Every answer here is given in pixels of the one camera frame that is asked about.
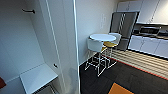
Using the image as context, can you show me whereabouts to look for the white wardrobe door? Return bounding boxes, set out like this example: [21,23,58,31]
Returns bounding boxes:
[44,0,81,94]

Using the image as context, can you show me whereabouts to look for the white kitchen base cabinets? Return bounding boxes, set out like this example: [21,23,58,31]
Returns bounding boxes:
[127,31,168,59]

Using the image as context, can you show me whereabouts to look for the white kitchen wall cabinets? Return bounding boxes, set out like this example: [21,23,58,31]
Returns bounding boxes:
[116,0,168,26]

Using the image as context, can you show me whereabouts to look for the white wardrobe inner divider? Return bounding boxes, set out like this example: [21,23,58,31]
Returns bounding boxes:
[0,75,24,94]

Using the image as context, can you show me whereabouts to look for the white wardrobe body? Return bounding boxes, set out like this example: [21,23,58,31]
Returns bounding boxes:
[0,0,64,94]

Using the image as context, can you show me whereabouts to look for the white wall switch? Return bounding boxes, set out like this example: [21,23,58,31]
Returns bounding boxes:
[101,14,108,26]

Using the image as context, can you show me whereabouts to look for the black microwave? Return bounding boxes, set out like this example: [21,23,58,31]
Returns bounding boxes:
[139,25,160,35]

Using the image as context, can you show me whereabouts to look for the dark door hinge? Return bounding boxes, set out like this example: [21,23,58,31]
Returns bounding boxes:
[52,63,59,69]

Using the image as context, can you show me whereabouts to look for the dark basket of small goods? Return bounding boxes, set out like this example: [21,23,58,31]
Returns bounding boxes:
[41,84,64,94]

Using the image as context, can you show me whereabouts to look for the round white high table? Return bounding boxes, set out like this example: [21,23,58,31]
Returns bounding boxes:
[89,33,118,73]

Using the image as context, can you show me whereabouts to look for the steel refrigerator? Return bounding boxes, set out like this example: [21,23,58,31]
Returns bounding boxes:
[109,10,140,52]

